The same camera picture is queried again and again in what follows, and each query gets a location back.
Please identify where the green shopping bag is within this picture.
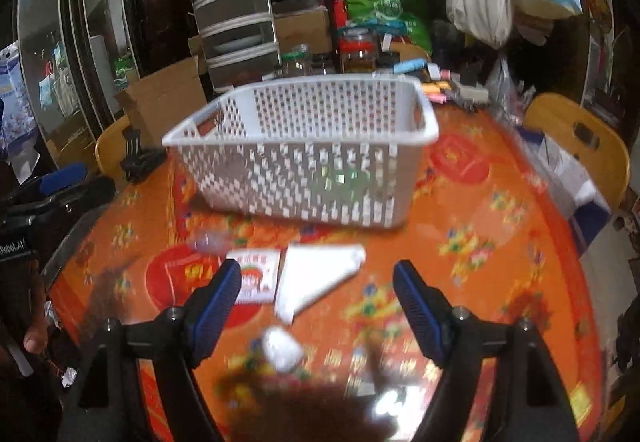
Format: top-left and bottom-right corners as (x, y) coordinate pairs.
(344, 0), (433, 54)

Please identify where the tomato print white packet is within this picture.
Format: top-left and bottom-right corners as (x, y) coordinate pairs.
(226, 248), (281, 305)

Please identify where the white tissue cloth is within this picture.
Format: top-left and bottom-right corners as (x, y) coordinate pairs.
(274, 244), (367, 325)

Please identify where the brown cardboard box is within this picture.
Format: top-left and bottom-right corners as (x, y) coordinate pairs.
(116, 58), (207, 147)

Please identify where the red lid pickle jar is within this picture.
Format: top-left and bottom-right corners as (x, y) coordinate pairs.
(338, 28), (378, 74)

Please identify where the person's left hand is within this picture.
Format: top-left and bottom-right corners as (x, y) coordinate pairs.
(23, 260), (49, 355)

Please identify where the black phone stand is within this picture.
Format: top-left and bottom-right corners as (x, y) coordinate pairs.
(119, 126), (167, 183)

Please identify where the green plastic bag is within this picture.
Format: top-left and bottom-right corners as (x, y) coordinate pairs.
(312, 166), (370, 204)

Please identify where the white ribbed pumpkin toy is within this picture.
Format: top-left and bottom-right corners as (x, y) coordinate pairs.
(262, 326), (305, 374)

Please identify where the white perforated plastic basket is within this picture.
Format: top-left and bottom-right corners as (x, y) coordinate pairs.
(162, 74), (439, 229)

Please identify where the grey striped mesh food cover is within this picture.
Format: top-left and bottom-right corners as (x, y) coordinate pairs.
(191, 0), (281, 95)

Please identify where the green lid glass jar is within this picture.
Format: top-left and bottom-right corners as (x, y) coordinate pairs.
(281, 44), (312, 77)

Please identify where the right wooden chair back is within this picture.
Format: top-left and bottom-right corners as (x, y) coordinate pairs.
(523, 92), (630, 210)

